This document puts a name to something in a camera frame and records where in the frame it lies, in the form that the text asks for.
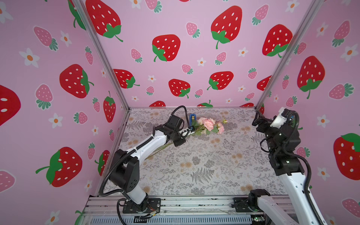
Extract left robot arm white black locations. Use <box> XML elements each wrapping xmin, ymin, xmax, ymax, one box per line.
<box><xmin>98</xmin><ymin>115</ymin><xmax>193</xmax><ymax>205</ymax></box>

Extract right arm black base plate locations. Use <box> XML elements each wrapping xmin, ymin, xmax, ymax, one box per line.
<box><xmin>231</xmin><ymin>197</ymin><xmax>259</xmax><ymax>212</ymax></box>

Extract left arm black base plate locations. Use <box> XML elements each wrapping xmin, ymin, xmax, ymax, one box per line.
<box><xmin>122</xmin><ymin>198</ymin><xmax>161</xmax><ymax>214</ymax></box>

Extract aluminium corner post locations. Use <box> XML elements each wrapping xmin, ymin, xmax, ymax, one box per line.
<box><xmin>73</xmin><ymin>1</ymin><xmax>129</xmax><ymax>112</ymax></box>
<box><xmin>254</xmin><ymin>0</ymin><xmax>323</xmax><ymax>111</ymax></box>

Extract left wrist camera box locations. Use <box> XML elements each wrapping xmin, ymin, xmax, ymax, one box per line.
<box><xmin>180</xmin><ymin>126</ymin><xmax>196</xmax><ymax>138</ymax></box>

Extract left aluminium corner post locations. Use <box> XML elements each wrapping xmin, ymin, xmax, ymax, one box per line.
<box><xmin>73</xmin><ymin>1</ymin><xmax>129</xmax><ymax>112</ymax></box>

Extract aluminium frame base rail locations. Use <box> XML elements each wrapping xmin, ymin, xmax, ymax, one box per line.
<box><xmin>77</xmin><ymin>194</ymin><xmax>318</xmax><ymax>225</ymax></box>

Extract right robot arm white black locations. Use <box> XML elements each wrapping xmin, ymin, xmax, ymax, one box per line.
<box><xmin>247</xmin><ymin>108</ymin><xmax>326</xmax><ymax>225</ymax></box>

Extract pink flower bouquet green stems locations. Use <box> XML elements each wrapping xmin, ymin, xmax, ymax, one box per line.
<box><xmin>144</xmin><ymin>117</ymin><xmax>228</xmax><ymax>159</ymax></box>

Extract blue tape dispenser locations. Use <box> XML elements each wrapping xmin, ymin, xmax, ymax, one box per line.
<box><xmin>189</xmin><ymin>113</ymin><xmax>197</xmax><ymax>126</ymax></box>

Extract right aluminium corner post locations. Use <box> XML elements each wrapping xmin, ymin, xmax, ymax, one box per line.
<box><xmin>254</xmin><ymin>0</ymin><xmax>323</xmax><ymax>111</ymax></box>

